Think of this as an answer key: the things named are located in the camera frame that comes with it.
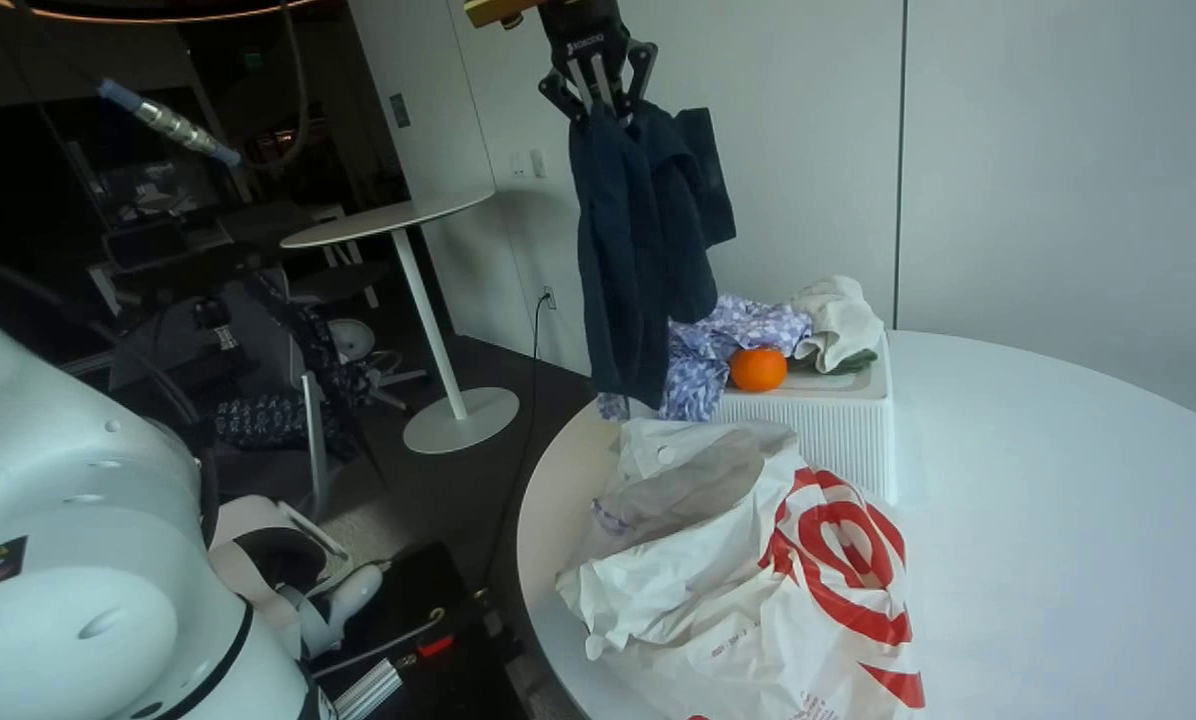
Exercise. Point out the white plastic box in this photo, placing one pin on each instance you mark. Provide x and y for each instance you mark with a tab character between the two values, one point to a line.
837	425

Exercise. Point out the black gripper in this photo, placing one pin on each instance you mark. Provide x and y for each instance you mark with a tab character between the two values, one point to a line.
581	27

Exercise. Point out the white striped power strip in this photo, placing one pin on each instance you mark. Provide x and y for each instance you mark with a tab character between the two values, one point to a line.
369	688

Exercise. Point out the small white round side table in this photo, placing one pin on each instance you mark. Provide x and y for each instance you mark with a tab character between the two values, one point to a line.
457	420

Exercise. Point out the navy blue cloth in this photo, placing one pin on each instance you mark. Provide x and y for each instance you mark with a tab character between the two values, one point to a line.
637	252

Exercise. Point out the white black round device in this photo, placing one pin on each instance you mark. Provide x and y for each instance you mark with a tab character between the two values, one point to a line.
276	552

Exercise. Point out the black office chair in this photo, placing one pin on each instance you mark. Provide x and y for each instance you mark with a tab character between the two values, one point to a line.
263	344

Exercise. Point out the white red plastic bag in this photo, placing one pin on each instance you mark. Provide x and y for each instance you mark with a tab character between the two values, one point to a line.
700	603

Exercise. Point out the dark cluttered desk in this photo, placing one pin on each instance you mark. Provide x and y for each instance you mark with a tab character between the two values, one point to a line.
157	226

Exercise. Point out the cream white crumpled cloth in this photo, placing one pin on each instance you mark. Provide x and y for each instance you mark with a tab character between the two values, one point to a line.
841	323

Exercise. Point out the purple white checkered cloth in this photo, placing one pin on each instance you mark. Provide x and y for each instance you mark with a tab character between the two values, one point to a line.
699	362

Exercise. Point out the green brown wrist camera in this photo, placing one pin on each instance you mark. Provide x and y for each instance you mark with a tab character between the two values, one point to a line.
502	10

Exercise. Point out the orange fruit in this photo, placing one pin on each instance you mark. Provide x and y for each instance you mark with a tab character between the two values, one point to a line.
758	371

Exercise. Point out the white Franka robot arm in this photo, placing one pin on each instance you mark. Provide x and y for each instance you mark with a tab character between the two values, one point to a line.
63	560

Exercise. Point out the round brown wooden rim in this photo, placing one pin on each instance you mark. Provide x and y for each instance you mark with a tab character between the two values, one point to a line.
157	12

